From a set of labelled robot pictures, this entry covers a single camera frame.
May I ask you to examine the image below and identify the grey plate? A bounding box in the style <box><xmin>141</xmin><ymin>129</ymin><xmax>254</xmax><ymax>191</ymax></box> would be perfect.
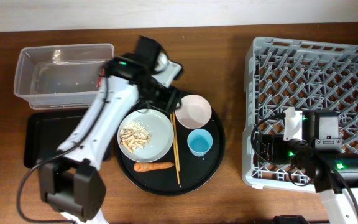
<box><xmin>117</xmin><ymin>109</ymin><xmax>173</xmax><ymax>162</ymax></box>

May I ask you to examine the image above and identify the clear plastic bin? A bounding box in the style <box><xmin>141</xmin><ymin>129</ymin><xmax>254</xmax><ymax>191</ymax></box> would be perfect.
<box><xmin>14</xmin><ymin>44</ymin><xmax>114</xmax><ymax>110</ymax></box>

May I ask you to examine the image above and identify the wooden chopstick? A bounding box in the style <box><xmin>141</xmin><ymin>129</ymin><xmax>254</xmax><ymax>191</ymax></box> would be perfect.
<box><xmin>170</xmin><ymin>113</ymin><xmax>180</xmax><ymax>172</ymax></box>
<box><xmin>170</xmin><ymin>112</ymin><xmax>180</xmax><ymax>185</ymax></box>

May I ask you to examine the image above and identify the orange carrot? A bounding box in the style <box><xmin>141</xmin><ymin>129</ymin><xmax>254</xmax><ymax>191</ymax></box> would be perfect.
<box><xmin>134</xmin><ymin>162</ymin><xmax>175</xmax><ymax>172</ymax></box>

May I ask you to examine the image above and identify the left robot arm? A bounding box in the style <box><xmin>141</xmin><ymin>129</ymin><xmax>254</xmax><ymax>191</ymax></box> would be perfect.
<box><xmin>35</xmin><ymin>36</ymin><xmax>182</xmax><ymax>223</ymax></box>

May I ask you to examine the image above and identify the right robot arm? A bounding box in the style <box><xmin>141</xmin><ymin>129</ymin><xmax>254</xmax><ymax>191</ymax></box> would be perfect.
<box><xmin>250</xmin><ymin>107</ymin><xmax>358</xmax><ymax>223</ymax></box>

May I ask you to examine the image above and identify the red snack wrapper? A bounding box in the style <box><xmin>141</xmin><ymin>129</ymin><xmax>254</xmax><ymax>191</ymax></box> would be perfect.
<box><xmin>96</xmin><ymin>68</ymin><xmax>104</xmax><ymax>88</ymax></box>

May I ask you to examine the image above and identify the food scraps and rice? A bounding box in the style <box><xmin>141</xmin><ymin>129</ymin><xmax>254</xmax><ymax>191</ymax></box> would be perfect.
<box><xmin>119</xmin><ymin>121</ymin><xmax>152</xmax><ymax>154</ymax></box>

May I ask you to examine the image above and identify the blue cup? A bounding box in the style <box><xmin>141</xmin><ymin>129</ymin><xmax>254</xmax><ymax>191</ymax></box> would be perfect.
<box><xmin>187</xmin><ymin>129</ymin><xmax>213</xmax><ymax>157</ymax></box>

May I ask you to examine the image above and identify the grey dishwasher rack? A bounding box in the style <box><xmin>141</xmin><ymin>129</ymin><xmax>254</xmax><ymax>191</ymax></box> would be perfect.
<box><xmin>241</xmin><ymin>37</ymin><xmax>358</xmax><ymax>192</ymax></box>

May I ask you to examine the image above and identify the black rectangular tray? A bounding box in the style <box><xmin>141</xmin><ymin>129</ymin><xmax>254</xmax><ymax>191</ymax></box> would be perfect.
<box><xmin>23</xmin><ymin>108</ymin><xmax>86</xmax><ymax>168</ymax></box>

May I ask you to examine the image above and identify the round black serving tray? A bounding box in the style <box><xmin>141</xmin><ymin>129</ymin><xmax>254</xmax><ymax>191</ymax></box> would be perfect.
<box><xmin>114</xmin><ymin>90</ymin><xmax>226</xmax><ymax>197</ymax></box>

